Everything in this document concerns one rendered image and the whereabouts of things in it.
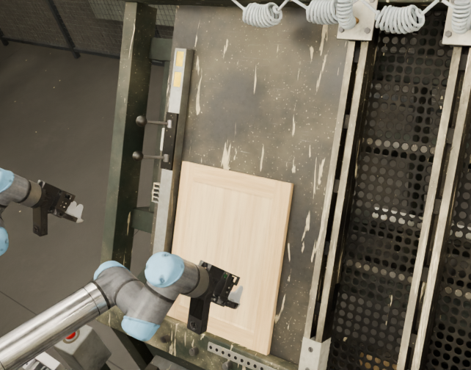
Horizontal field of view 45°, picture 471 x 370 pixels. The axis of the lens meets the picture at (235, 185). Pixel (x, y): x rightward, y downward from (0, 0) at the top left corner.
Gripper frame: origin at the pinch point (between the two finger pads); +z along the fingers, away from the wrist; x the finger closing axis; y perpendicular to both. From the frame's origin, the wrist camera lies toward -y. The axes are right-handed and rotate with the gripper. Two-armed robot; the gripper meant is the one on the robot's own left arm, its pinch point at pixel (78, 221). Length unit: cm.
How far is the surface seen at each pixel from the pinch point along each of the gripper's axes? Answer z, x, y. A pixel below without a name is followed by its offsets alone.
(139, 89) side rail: 13, 16, 53
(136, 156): 7.4, -3.8, 27.5
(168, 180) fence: 21.4, -8.7, 25.1
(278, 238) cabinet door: 29, -54, 21
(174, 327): 40, -24, -21
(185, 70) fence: 7, -7, 61
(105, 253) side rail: 32.0, 14.9, -8.4
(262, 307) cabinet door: 38, -54, -1
